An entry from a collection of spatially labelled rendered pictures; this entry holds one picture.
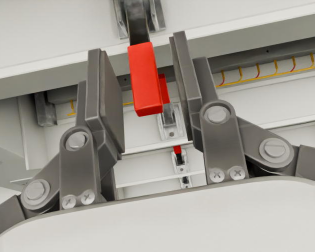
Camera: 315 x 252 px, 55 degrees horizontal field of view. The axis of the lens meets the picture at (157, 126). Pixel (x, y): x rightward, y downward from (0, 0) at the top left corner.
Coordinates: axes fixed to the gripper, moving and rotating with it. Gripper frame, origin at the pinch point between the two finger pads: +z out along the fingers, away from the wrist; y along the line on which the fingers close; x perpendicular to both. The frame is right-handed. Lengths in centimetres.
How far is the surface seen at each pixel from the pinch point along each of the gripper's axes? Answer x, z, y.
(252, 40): -4.1, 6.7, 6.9
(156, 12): -0.8, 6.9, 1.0
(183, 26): -1.5, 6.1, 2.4
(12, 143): -13.9, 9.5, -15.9
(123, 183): -40.4, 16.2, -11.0
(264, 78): -18.3, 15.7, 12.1
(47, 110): -15.9, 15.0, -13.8
